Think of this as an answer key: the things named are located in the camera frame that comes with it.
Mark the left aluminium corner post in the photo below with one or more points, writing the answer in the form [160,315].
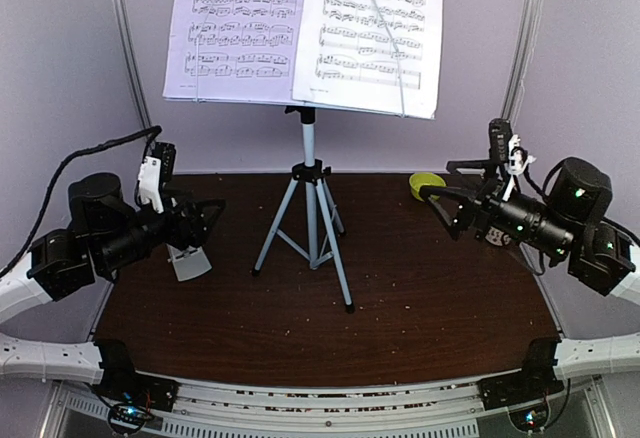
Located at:
[133,75]

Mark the aluminium corner post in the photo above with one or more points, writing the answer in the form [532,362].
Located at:
[133,75]
[524,49]

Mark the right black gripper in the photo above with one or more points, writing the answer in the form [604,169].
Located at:
[475,202]

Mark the grey metronome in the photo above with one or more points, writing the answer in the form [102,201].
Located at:
[188,264]

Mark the light blue music stand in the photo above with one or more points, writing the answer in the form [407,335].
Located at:
[278,231]

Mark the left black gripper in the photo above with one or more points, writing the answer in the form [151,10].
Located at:
[180,237]

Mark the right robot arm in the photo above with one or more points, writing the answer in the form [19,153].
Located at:
[567,225]

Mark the patterned white mug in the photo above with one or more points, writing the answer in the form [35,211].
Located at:
[497,238]

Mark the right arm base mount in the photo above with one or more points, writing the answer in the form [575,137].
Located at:
[516,388]

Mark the yellow-green bowl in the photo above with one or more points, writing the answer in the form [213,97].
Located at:
[418,180]

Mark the white sheet music page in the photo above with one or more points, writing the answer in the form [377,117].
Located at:
[381,56]

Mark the purple sheet music page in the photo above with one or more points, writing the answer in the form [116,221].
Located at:
[240,51]

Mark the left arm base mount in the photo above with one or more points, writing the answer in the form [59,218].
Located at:
[150,392]

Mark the aluminium front rail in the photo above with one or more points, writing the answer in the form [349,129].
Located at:
[444,408]

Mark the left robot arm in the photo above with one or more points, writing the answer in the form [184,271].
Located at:
[104,236]

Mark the right aluminium corner post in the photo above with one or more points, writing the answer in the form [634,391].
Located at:
[524,49]

